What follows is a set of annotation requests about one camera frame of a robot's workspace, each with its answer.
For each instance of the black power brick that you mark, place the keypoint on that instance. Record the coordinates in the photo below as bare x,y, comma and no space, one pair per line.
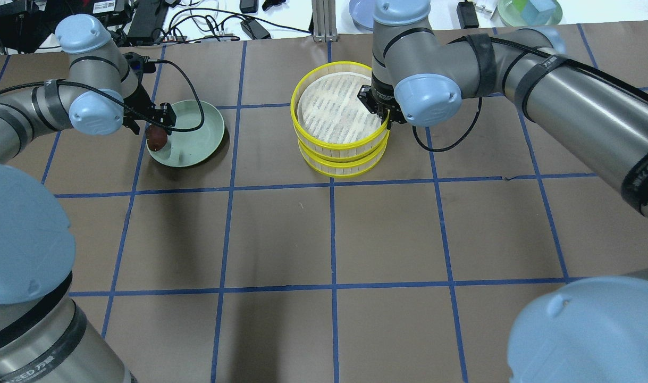
467,15

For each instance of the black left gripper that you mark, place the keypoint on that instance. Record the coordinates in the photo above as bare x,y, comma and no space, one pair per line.
139,101

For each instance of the blue plate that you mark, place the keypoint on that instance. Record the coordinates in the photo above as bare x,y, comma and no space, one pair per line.
361,13

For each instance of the yellow steamer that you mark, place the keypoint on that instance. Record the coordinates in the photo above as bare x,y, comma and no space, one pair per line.
328,116
344,169

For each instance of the aluminium frame post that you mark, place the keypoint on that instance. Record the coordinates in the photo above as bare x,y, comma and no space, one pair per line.
324,21

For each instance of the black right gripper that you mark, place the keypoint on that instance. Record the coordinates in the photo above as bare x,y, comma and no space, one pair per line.
380,99

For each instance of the light green plate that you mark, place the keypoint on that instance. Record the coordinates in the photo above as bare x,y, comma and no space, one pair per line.
189,148

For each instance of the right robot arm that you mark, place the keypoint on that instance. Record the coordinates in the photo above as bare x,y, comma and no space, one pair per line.
594,329

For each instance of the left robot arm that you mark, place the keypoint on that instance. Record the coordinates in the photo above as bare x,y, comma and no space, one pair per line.
44,335

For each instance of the black power adapter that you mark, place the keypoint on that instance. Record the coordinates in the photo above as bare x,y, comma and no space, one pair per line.
254,30

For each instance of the green bowl with blocks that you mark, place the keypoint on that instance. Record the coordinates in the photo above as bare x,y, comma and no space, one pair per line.
529,13

